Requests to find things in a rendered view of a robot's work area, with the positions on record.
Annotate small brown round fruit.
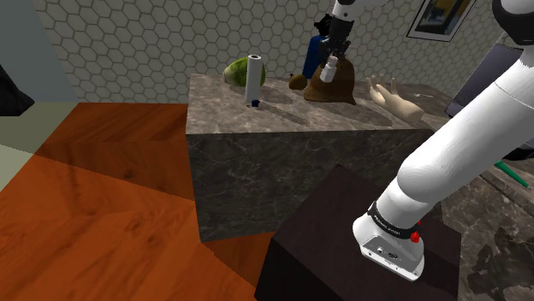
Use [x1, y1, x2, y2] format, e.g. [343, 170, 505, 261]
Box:
[288, 74, 309, 91]

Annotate beige hand model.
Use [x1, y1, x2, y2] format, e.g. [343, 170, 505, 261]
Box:
[365, 74, 425, 124]

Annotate green pen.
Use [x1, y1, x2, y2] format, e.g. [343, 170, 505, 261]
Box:
[493, 161, 531, 190]

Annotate white paper towel roll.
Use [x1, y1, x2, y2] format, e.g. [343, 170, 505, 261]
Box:
[244, 54, 264, 109]

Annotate small white bottle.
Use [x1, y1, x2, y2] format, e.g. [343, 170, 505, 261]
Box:
[318, 55, 340, 84]

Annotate brown sack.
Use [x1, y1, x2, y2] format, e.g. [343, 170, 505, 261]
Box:
[303, 56, 357, 106]

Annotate framed wall picture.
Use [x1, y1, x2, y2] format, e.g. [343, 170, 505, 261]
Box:
[406, 0, 478, 43]

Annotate blue figure with black head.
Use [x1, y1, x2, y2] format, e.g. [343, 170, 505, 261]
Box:
[301, 14, 335, 80]

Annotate dark robot stand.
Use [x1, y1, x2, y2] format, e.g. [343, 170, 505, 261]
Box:
[253, 163, 462, 301]

